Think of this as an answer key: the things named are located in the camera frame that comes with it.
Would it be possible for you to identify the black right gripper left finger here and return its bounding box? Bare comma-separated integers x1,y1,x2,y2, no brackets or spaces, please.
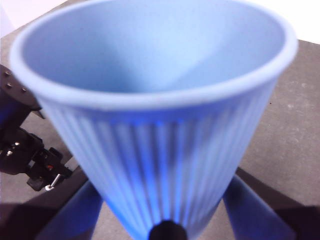
0,171,103,240

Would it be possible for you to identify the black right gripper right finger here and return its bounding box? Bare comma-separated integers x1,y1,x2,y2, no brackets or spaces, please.
223,166,320,240

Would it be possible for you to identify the blue ribbed plastic cup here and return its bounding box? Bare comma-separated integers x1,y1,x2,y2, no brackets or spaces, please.
9,0,300,240

